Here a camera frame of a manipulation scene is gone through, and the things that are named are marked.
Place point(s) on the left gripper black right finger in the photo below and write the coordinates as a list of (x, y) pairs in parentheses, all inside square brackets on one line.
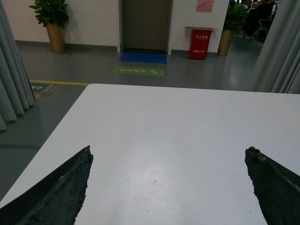
[(276, 188)]

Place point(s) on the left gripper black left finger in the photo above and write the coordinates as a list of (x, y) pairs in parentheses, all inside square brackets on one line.
[(55, 200)]

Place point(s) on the grey curtain left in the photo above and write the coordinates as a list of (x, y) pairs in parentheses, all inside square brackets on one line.
[(16, 93)]

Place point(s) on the grey curtain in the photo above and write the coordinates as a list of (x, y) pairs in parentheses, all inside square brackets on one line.
[(277, 69), (16, 93)]

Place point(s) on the dark floor sign sticker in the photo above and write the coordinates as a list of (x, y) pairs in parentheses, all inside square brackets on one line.
[(39, 88)]

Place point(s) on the grey curtain right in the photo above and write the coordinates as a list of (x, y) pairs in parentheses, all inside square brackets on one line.
[(277, 69)]

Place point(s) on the yellow floor tape line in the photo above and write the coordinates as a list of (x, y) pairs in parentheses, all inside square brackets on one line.
[(60, 82)]

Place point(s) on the green floor sign sticker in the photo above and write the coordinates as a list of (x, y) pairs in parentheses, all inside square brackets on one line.
[(138, 71)]

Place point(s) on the blue floor mat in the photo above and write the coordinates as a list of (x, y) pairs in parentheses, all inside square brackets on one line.
[(143, 57)]

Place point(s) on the right potted plant gold pot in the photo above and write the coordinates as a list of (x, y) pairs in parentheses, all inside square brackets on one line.
[(235, 20)]

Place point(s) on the potted plant gold pot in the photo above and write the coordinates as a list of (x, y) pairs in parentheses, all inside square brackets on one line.
[(235, 20), (53, 15)]

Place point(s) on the left potted plant gold pot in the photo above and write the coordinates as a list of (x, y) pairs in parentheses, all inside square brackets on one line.
[(53, 15)]

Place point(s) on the red fire extinguisher box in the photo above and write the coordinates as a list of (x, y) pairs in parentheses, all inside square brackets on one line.
[(199, 42)]

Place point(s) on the seated person in black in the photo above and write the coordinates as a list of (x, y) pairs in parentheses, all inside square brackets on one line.
[(263, 11)]

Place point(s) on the grey door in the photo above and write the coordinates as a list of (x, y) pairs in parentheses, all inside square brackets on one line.
[(145, 25)]

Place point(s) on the metal chair frame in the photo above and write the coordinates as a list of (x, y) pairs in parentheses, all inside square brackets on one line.
[(262, 27)]

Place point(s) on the pink wall notice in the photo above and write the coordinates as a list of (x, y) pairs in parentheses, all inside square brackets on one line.
[(204, 6)]

